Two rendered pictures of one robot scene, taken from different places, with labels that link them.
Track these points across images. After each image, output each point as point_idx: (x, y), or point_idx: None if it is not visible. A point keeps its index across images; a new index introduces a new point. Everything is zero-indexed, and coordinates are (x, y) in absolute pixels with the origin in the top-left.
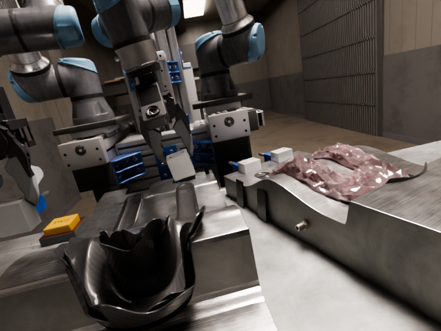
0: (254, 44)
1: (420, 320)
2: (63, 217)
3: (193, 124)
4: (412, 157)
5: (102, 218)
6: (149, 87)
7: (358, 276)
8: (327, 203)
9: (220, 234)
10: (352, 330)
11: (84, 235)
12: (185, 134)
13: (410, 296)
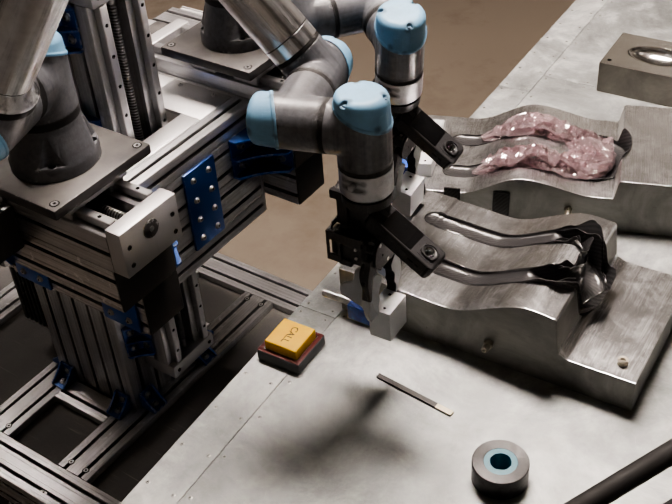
0: None
1: (665, 239)
2: (274, 331)
3: (176, 94)
4: (535, 88)
5: (422, 284)
6: (418, 116)
7: (620, 233)
8: (582, 186)
9: (608, 232)
10: (646, 261)
11: (446, 301)
12: (418, 155)
13: (657, 229)
